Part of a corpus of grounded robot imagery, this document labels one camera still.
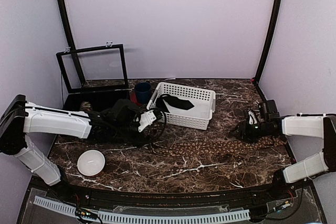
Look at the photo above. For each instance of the black tie in basket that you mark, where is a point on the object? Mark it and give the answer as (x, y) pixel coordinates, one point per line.
(172, 101)

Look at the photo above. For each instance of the black frame post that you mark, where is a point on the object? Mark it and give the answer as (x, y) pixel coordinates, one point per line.
(268, 41)
(70, 39)

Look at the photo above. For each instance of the dark blue mug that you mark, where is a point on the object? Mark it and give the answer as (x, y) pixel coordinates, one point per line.
(143, 92)

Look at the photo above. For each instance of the left black frame post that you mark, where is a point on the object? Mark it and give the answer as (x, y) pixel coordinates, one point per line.
(70, 39)

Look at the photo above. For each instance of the white bowl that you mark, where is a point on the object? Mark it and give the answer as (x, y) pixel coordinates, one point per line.
(91, 163)

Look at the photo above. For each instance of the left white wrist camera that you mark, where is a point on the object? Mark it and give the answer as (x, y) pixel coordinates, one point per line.
(146, 119)

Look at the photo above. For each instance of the black glass-lid display box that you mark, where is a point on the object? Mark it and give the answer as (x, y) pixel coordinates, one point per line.
(97, 75)

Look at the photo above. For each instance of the brown floral patterned tie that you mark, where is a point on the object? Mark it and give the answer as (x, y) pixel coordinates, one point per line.
(197, 148)

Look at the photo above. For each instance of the black curved front rail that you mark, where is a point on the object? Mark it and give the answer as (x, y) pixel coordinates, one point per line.
(120, 186)

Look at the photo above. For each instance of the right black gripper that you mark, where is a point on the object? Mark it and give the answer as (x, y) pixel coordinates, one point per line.
(244, 132)

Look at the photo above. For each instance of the rolled tie in box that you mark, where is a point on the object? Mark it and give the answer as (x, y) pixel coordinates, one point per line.
(86, 106)

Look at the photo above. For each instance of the white slotted cable duct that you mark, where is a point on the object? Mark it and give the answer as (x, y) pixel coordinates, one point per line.
(139, 215)

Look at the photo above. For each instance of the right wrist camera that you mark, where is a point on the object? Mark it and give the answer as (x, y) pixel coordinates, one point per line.
(252, 117)

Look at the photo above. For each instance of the white perforated plastic basket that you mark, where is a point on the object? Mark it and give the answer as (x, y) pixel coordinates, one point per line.
(198, 117)

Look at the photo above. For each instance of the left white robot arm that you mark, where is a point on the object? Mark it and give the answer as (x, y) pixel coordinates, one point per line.
(23, 117)

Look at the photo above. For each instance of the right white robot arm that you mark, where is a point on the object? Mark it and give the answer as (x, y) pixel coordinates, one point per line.
(308, 127)

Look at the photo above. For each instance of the right black frame post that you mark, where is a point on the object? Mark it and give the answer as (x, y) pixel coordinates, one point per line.
(268, 41)

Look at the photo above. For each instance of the red round coaster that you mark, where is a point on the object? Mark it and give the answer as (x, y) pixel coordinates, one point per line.
(133, 98)

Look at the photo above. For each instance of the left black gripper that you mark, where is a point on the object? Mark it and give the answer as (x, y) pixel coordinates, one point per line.
(141, 140)

